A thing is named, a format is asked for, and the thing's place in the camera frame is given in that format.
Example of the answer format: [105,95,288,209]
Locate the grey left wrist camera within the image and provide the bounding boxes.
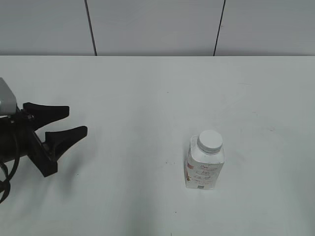
[0,78,17,116]

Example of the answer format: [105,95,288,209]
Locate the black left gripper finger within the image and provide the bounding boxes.
[23,102,69,130]
[44,126,88,162]

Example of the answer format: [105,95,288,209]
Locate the white round bottle cap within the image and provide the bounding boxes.
[198,130,223,153]

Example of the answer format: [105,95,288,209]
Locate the white yili changqing bottle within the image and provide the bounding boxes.
[185,135,226,190]

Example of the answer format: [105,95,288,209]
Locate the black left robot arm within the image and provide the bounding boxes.
[0,102,88,177]

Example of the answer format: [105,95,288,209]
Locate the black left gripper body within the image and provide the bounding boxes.
[7,109,58,177]

